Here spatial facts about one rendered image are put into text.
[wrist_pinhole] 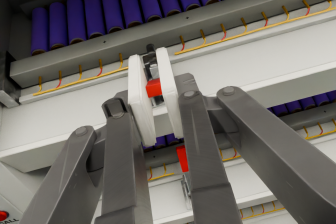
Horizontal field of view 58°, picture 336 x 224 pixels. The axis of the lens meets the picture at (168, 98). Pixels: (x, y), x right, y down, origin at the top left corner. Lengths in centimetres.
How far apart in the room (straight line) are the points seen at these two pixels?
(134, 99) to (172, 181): 30
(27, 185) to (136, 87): 22
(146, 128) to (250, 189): 30
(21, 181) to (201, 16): 24
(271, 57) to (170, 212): 25
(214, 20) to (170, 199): 25
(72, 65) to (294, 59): 21
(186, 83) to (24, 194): 24
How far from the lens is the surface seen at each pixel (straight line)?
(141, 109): 15
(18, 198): 37
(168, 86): 16
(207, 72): 28
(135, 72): 19
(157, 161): 43
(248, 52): 30
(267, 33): 31
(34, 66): 32
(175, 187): 44
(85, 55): 30
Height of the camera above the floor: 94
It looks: 43 degrees down
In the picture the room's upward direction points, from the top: 17 degrees counter-clockwise
